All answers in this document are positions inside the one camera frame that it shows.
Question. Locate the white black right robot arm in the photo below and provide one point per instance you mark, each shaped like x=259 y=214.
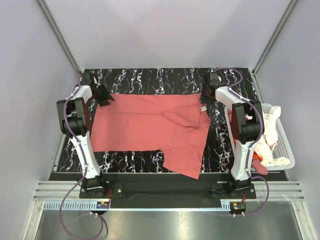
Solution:
x=245 y=127

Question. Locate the white plastic laundry basket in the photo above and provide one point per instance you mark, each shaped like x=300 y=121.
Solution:
x=282 y=149

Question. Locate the dusty pink t shirt in basket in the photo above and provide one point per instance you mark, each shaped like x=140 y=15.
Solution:
x=260 y=169

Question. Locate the salmon pink t shirt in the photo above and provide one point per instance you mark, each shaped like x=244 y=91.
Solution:
x=177 y=125

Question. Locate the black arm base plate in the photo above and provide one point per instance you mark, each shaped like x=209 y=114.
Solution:
x=171 y=191

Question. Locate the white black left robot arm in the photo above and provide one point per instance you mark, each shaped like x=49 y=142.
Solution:
x=75 y=123

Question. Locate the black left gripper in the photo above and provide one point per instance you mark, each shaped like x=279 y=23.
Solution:
x=103 y=101

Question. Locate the aluminium frame post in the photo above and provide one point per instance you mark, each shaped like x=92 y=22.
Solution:
x=58 y=35
x=277 y=31

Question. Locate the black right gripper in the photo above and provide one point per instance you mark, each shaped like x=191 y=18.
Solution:
x=202 y=100

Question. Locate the right aluminium frame post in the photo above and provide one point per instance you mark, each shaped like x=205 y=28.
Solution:
x=277 y=31

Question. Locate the white t shirt in basket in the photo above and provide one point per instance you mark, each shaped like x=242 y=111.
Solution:
x=267 y=142

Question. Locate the left aluminium frame post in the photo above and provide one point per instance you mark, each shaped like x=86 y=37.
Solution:
x=58 y=35

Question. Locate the slotted grey cable duct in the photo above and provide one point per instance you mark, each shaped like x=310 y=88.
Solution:
x=77 y=205

